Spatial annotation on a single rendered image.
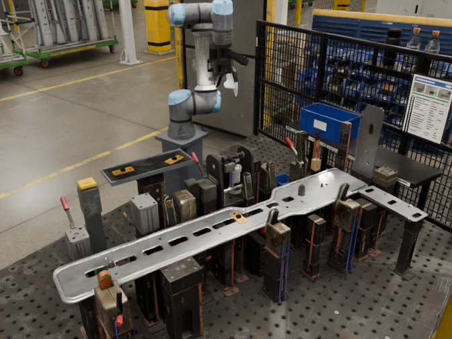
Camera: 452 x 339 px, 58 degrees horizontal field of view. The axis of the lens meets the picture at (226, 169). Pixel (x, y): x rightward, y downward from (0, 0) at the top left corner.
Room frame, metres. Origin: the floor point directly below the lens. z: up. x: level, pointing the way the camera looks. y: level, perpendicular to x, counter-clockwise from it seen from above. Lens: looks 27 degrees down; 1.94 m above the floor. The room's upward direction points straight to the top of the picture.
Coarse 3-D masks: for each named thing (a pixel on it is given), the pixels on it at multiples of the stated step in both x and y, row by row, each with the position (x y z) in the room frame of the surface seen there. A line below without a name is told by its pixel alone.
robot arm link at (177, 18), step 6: (174, 6) 1.68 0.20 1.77; (180, 6) 1.69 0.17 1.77; (186, 6) 1.69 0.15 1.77; (192, 6) 1.70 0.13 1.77; (198, 6) 1.70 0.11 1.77; (168, 12) 2.00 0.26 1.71; (174, 12) 1.67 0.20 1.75; (180, 12) 1.67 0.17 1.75; (186, 12) 1.68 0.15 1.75; (192, 12) 1.68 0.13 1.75; (198, 12) 1.69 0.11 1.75; (168, 18) 2.00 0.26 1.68; (174, 18) 1.67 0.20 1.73; (180, 18) 1.67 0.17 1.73; (186, 18) 1.68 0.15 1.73; (192, 18) 1.68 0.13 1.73; (198, 18) 1.69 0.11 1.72; (174, 24) 2.00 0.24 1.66; (180, 24) 1.69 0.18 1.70; (186, 24) 2.05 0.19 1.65
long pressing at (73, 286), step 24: (336, 168) 1.81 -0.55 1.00; (288, 192) 1.58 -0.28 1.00; (312, 192) 1.58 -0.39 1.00; (336, 192) 1.58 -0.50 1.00; (216, 216) 1.40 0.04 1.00; (264, 216) 1.40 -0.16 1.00; (288, 216) 1.41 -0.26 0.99; (144, 240) 1.24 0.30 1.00; (168, 240) 1.24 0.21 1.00; (192, 240) 1.24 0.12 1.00; (216, 240) 1.24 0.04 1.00; (72, 264) 1.10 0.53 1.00; (96, 264) 1.10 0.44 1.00; (144, 264) 1.10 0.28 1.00; (72, 288) 0.99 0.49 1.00
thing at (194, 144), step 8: (160, 136) 1.99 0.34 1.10; (200, 136) 1.99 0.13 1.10; (208, 136) 2.03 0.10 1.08; (168, 144) 1.95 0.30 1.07; (176, 144) 1.90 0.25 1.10; (184, 144) 1.89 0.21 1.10; (192, 144) 1.95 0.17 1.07; (200, 144) 2.00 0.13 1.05; (200, 152) 2.00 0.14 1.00; (200, 160) 2.00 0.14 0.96; (176, 168) 1.93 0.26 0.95; (184, 168) 1.92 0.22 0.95; (192, 168) 1.95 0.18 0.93; (168, 176) 1.97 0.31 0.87; (176, 176) 1.93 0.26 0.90; (184, 176) 1.92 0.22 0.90; (192, 176) 1.95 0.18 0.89; (200, 176) 2.00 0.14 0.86; (168, 184) 1.97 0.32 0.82; (176, 184) 1.93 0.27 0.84; (168, 192) 1.97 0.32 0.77
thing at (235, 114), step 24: (192, 0) 4.62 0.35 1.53; (240, 0) 4.22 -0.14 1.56; (264, 0) 4.04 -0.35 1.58; (240, 24) 4.22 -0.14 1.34; (192, 48) 4.64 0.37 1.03; (240, 48) 4.23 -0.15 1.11; (264, 48) 4.04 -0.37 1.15; (192, 72) 4.65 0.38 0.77; (240, 72) 4.23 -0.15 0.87; (264, 72) 4.04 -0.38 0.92; (240, 96) 4.23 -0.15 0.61; (264, 96) 4.01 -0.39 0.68; (192, 120) 4.67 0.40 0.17; (216, 120) 4.45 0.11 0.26; (240, 120) 4.24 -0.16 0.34; (264, 120) 4.00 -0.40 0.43
